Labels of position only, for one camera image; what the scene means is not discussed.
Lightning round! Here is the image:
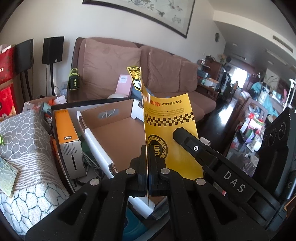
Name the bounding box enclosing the framed flower painting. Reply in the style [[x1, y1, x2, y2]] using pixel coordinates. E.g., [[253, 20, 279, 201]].
[[82, 0, 195, 38]]

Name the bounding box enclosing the grey patterned blanket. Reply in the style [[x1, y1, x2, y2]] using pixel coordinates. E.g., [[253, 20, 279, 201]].
[[1, 110, 69, 237]]

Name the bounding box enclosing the blue tissue pack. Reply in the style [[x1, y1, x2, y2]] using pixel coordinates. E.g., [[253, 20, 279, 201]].
[[122, 208, 147, 241]]

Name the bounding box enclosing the yellow checkered envelope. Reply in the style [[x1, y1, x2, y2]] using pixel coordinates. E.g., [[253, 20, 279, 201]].
[[126, 66, 203, 180]]

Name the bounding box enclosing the orange WD box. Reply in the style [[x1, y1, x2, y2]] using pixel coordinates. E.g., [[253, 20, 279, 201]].
[[55, 109, 85, 180]]

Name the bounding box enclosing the red tea gift bag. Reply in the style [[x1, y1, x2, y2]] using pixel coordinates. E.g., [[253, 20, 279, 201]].
[[0, 45, 15, 84]]

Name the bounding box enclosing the red collection gift box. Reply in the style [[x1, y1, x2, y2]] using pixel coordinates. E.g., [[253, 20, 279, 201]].
[[0, 84, 17, 121]]

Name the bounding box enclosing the white helmet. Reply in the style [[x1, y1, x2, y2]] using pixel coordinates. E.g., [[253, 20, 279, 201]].
[[108, 93, 129, 99]]

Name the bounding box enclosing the pink booklet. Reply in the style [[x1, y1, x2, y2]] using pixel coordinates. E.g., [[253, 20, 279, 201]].
[[115, 74, 132, 96]]

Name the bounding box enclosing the green black lantern device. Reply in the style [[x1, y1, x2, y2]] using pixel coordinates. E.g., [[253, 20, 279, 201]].
[[68, 68, 80, 90]]

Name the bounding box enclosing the left black speaker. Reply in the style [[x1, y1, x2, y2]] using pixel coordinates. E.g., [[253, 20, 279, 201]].
[[15, 39, 34, 74]]

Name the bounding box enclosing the white cardboard box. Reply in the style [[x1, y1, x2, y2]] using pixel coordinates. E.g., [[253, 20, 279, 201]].
[[76, 99, 170, 219]]

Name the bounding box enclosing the brown sofa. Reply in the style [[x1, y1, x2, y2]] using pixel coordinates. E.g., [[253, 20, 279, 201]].
[[68, 37, 216, 121]]

